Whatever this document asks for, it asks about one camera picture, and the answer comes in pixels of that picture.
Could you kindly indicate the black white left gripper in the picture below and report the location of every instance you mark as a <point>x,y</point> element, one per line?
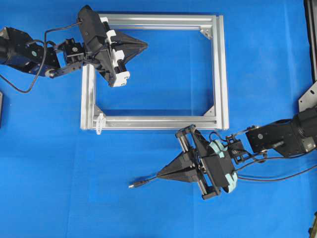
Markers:
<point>112,58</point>

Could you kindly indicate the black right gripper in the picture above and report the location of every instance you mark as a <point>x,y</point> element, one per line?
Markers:
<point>187,166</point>

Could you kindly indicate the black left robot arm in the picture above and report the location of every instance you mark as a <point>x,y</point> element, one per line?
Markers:
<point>43,58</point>

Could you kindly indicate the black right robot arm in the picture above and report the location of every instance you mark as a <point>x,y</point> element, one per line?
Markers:
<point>288,137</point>

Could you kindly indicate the dark object at left edge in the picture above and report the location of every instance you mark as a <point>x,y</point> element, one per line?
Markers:
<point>1,106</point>

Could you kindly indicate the black taped right wrist camera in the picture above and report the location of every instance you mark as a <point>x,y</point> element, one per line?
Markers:
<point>216,163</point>

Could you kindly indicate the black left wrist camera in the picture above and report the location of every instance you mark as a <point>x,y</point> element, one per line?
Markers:
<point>92,30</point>

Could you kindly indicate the silver aluminium extrusion frame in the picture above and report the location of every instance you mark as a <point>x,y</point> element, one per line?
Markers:
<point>217,117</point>

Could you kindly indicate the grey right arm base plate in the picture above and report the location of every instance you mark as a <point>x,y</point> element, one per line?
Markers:
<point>309,98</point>

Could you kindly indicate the black rail at right edge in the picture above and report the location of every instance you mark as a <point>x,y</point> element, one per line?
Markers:
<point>311,21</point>

